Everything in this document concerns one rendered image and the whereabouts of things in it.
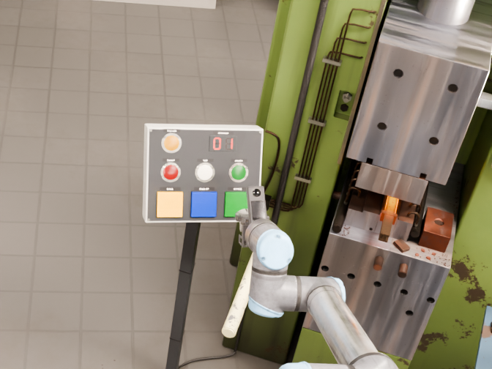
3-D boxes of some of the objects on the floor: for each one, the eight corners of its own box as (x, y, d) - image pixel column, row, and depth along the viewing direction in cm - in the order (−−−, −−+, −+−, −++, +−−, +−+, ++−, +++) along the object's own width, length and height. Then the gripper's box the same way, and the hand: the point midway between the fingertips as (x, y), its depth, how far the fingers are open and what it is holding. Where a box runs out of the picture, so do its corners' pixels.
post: (173, 384, 332) (207, 162, 263) (163, 381, 333) (195, 159, 263) (176, 376, 335) (211, 154, 266) (167, 373, 336) (198, 151, 266)
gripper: (243, 253, 233) (228, 233, 253) (277, 252, 234) (258, 233, 255) (244, 221, 231) (228, 203, 251) (278, 221, 233) (260, 203, 253)
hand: (245, 209), depth 251 cm, fingers closed
